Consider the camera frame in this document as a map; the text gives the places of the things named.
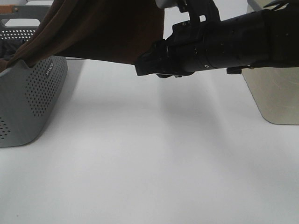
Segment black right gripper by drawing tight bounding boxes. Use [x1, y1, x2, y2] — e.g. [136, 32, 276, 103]
[135, 20, 208, 79]

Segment brown microfibre towel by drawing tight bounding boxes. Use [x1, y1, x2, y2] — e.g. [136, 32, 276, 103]
[0, 0, 164, 70]

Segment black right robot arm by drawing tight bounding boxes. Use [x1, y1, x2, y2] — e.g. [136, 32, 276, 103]
[135, 0, 299, 78]

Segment beige bin with grey rim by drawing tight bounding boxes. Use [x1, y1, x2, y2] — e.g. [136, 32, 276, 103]
[240, 0, 299, 125]

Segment grey perforated laundry basket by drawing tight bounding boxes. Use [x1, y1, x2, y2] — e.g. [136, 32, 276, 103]
[0, 5, 68, 148]

